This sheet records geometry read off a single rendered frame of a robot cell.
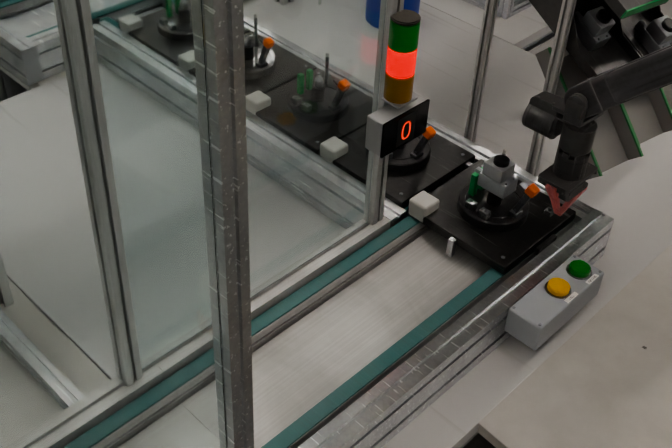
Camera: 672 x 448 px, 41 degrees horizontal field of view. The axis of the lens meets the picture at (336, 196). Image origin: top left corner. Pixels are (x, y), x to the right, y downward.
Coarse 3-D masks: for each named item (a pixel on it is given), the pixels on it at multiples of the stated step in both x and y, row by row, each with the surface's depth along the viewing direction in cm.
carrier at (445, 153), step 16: (416, 144) 193; (432, 144) 197; (448, 144) 197; (400, 160) 188; (416, 160) 188; (432, 160) 192; (448, 160) 192; (464, 160) 193; (400, 176) 187; (416, 176) 187; (432, 176) 188; (448, 176) 190; (400, 192) 183; (416, 192) 183
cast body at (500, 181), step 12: (492, 156) 175; (504, 156) 173; (480, 168) 178; (492, 168) 172; (504, 168) 172; (480, 180) 176; (492, 180) 174; (504, 180) 173; (516, 180) 174; (492, 192) 175; (504, 192) 173
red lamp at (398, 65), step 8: (392, 56) 150; (400, 56) 150; (408, 56) 150; (416, 56) 152; (392, 64) 151; (400, 64) 150; (408, 64) 151; (392, 72) 152; (400, 72) 151; (408, 72) 152
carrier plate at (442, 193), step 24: (432, 192) 184; (456, 192) 184; (432, 216) 178; (456, 216) 178; (528, 216) 179; (552, 216) 179; (480, 240) 173; (504, 240) 173; (528, 240) 173; (504, 264) 168
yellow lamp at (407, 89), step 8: (392, 80) 153; (400, 80) 152; (408, 80) 153; (384, 88) 156; (392, 88) 154; (400, 88) 153; (408, 88) 154; (384, 96) 156; (392, 96) 155; (400, 96) 154; (408, 96) 155
